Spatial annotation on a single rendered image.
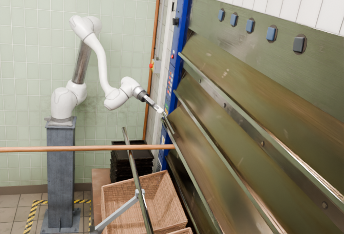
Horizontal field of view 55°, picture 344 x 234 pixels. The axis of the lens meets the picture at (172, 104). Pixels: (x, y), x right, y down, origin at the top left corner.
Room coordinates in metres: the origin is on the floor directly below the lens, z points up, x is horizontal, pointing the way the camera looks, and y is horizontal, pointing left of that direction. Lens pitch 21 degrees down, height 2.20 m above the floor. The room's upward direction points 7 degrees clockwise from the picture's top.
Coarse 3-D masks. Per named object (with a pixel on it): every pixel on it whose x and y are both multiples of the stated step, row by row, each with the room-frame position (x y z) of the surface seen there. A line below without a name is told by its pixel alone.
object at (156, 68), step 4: (152, 60) 2.73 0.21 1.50; (156, 60) 2.71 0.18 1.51; (160, 60) 2.73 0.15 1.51; (152, 64) 2.71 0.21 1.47; (156, 64) 2.67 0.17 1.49; (160, 64) 2.68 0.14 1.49; (152, 68) 2.70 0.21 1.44; (156, 68) 2.67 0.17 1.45; (160, 68) 2.68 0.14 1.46; (156, 72) 2.67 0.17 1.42
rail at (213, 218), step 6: (162, 120) 2.07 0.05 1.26; (168, 132) 1.90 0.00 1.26; (174, 138) 1.83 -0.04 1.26; (174, 144) 1.76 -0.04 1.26; (180, 150) 1.69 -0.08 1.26; (180, 156) 1.63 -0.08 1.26; (186, 162) 1.56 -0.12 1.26; (186, 168) 1.51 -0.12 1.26; (192, 174) 1.45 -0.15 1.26; (192, 180) 1.41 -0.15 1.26; (198, 186) 1.35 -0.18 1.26; (198, 192) 1.32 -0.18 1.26; (204, 198) 1.26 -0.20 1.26; (204, 204) 1.23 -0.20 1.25; (210, 210) 1.18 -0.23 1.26; (210, 216) 1.16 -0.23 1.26; (216, 222) 1.11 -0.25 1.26; (216, 228) 1.09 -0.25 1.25
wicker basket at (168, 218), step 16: (144, 176) 2.05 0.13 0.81; (160, 176) 2.09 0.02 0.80; (112, 192) 1.98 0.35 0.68; (128, 192) 2.02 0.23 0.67; (160, 192) 2.03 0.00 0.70; (176, 192) 1.86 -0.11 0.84; (112, 208) 1.92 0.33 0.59; (128, 208) 1.94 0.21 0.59; (160, 208) 1.93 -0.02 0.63; (176, 208) 1.74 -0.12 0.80; (112, 224) 1.76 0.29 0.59; (128, 224) 1.78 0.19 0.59; (144, 224) 1.80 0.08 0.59; (160, 224) 1.82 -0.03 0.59; (176, 224) 1.56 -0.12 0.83
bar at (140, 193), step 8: (128, 144) 1.83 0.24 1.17; (128, 152) 1.74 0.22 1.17; (136, 168) 1.58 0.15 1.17; (136, 176) 1.50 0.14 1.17; (136, 184) 1.43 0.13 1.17; (136, 192) 1.37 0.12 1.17; (144, 192) 1.38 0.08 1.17; (136, 200) 1.37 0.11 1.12; (144, 200) 1.31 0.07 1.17; (120, 208) 1.35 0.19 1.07; (144, 208) 1.25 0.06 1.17; (112, 216) 1.33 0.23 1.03; (144, 216) 1.20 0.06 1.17; (104, 224) 1.32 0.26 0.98; (96, 232) 1.30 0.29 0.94; (152, 232) 1.10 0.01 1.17
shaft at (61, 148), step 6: (156, 144) 1.82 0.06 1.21; (162, 144) 1.82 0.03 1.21; (168, 144) 1.83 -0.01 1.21; (0, 150) 1.55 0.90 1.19; (6, 150) 1.56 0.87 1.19; (12, 150) 1.57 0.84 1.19; (18, 150) 1.58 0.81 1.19; (24, 150) 1.59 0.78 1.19; (30, 150) 1.59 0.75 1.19; (36, 150) 1.60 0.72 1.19; (42, 150) 1.61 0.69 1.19; (48, 150) 1.62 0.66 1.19; (54, 150) 1.63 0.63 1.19; (60, 150) 1.64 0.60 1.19; (66, 150) 1.65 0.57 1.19; (72, 150) 1.66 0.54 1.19; (78, 150) 1.67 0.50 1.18; (84, 150) 1.68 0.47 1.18; (90, 150) 1.69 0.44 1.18; (96, 150) 1.70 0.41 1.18; (102, 150) 1.71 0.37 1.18; (108, 150) 1.72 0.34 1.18; (114, 150) 1.73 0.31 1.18
